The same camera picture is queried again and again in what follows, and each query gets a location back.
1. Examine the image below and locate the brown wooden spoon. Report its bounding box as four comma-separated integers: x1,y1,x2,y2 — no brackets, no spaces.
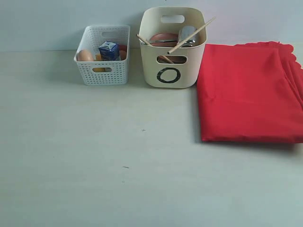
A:
157,55,174,64

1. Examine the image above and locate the red cloth table mat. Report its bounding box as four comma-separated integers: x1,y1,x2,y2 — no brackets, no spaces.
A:
197,41,303,143

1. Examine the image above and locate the cream plastic bin black circle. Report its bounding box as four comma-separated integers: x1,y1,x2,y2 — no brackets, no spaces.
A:
139,7,207,88

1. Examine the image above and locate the white perforated plastic basket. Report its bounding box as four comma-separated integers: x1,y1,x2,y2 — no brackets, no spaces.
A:
74,25,130,86

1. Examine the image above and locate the orange fried chicken nugget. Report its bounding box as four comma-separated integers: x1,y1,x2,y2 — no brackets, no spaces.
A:
119,50,127,61

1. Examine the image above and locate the table knife steel blade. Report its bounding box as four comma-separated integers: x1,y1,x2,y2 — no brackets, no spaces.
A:
149,39,177,47

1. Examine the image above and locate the red sausage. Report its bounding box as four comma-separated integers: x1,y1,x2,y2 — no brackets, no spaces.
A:
118,44,127,52

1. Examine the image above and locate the yellow cheese wedge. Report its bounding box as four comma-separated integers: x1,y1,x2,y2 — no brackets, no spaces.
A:
93,53,105,72

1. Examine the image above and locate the wooden chopstick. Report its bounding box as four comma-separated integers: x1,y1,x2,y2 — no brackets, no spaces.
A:
136,34,152,46
167,17,216,54

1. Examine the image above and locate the blue white milk carton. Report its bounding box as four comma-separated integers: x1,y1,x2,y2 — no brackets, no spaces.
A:
98,41,120,61

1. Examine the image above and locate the stainless steel cup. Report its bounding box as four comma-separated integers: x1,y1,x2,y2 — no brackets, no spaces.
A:
178,26,199,47

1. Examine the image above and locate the brown clay plate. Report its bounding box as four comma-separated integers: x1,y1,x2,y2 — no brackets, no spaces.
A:
150,33,187,64

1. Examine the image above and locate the brown egg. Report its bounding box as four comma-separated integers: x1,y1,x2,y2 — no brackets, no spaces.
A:
76,49,94,61

